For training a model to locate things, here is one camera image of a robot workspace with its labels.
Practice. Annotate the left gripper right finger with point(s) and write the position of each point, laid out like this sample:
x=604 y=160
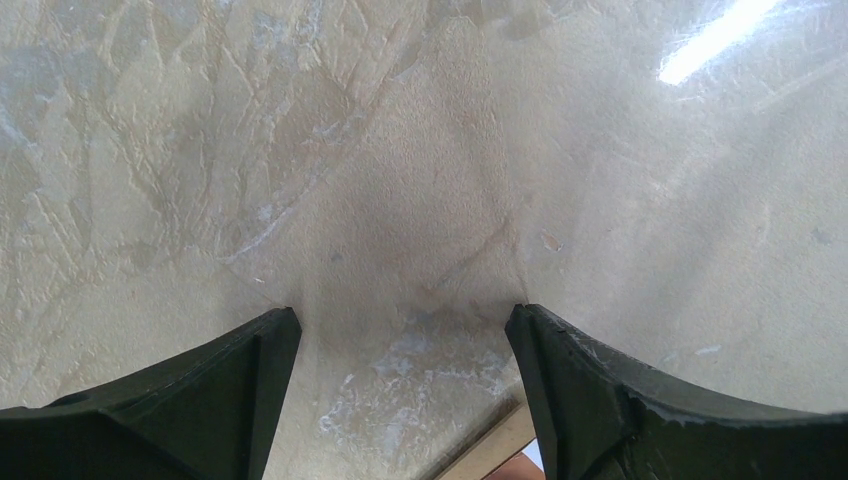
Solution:
x=599 y=413

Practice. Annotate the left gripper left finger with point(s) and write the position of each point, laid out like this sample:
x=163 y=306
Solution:
x=208 y=413

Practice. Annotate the glossy photo print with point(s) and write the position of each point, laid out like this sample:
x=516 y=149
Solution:
x=506 y=451

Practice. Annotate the clear acrylic sheet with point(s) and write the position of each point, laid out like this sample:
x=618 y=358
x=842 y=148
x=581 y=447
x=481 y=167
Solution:
x=401 y=174

